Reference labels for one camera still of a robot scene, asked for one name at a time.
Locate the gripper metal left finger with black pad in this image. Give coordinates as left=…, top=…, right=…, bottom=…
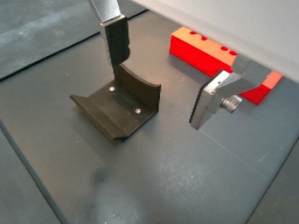
left=88, top=0, right=129, bottom=67

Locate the gripper metal right finger with screw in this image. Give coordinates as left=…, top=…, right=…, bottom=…
left=189, top=55, right=271, bottom=130

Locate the red shape sorter board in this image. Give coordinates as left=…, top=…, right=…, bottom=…
left=169, top=27, right=283, bottom=105

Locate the black curved holder stand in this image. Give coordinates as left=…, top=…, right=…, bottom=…
left=69, top=65, right=161, bottom=140

